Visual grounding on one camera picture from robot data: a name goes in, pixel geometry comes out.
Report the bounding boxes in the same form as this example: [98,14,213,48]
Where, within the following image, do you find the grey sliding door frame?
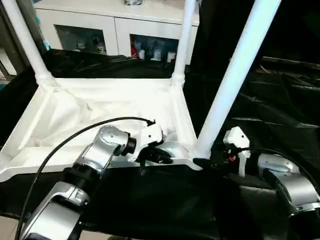
[0,49,18,78]

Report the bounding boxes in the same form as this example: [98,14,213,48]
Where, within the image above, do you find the black work mat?
[0,48,320,240]

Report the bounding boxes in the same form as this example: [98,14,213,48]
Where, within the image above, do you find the pale blue small box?
[42,17,52,52]

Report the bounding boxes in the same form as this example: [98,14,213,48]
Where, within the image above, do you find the black backdrop cloth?
[191,0,320,66]

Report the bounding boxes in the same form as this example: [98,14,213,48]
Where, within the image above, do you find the white glass-door cabinet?
[33,0,201,63]

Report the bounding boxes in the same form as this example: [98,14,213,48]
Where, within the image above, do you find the grey metal rod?
[262,56,320,70]

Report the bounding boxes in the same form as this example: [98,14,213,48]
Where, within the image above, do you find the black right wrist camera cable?
[239,147,320,191]

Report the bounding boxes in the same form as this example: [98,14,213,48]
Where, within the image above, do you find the grey curtain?
[0,0,48,73]

